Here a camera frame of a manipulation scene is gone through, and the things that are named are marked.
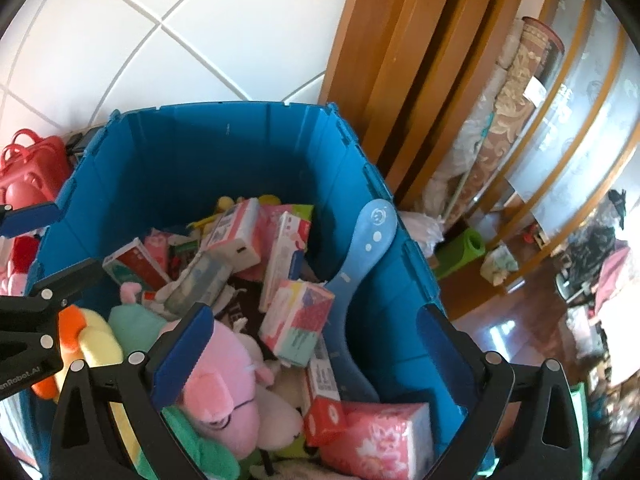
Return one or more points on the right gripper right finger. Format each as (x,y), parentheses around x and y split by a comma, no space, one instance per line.
(544,441)

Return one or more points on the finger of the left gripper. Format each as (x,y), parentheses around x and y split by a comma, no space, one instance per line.
(50,292)
(16,222)

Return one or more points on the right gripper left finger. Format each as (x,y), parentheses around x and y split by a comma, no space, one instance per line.
(85,440)

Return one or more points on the orange yellow duck plush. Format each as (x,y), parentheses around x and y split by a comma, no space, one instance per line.
(82,334)

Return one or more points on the red green toothpaste box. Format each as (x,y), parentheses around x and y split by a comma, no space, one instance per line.
(133,263)

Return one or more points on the pink pig plush toy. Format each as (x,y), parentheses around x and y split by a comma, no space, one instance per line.
(227,398)

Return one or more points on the colourful small tissue pack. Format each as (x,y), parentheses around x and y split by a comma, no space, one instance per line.
(294,321)

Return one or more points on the red white medicine box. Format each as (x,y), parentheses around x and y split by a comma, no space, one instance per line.
(236,236)

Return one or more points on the red white ointment box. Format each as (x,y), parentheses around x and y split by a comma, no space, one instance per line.
(286,255)

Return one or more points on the red plastic handbag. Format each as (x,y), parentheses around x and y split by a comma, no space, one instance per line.
(33,169)

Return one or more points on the dark green gift bag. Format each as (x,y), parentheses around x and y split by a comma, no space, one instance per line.
(77,143)

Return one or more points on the blue plastic storage crate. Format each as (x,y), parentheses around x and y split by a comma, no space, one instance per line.
(161,168)

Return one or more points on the pink floral tissue pack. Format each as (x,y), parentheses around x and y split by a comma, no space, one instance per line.
(383,441)

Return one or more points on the green rolled yoga mat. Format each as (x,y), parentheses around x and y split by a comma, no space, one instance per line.
(465,248)

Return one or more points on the rolled patterned carpet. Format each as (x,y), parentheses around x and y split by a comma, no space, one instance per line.
(519,85)

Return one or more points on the wooden door frame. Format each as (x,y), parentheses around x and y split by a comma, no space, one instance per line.
(405,74)

